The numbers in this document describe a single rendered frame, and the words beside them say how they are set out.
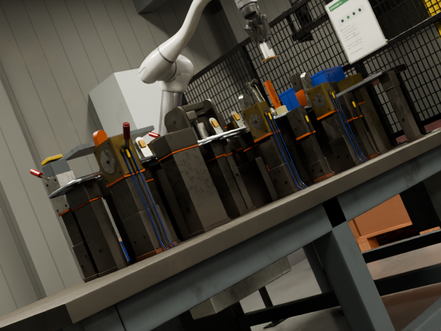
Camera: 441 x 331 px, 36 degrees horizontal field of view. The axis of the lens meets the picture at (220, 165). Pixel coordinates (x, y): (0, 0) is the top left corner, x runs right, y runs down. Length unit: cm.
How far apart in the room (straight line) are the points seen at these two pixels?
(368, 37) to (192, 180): 143
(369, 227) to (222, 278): 384
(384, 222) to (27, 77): 293
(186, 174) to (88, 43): 395
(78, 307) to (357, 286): 84
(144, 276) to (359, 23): 221
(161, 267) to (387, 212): 390
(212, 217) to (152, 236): 26
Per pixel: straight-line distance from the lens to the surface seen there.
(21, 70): 553
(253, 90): 299
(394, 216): 513
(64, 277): 496
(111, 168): 200
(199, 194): 214
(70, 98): 563
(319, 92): 269
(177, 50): 311
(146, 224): 196
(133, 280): 130
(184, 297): 142
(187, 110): 273
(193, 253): 140
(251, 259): 156
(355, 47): 332
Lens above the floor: 74
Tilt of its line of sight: 4 degrees up
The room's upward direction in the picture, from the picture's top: 23 degrees counter-clockwise
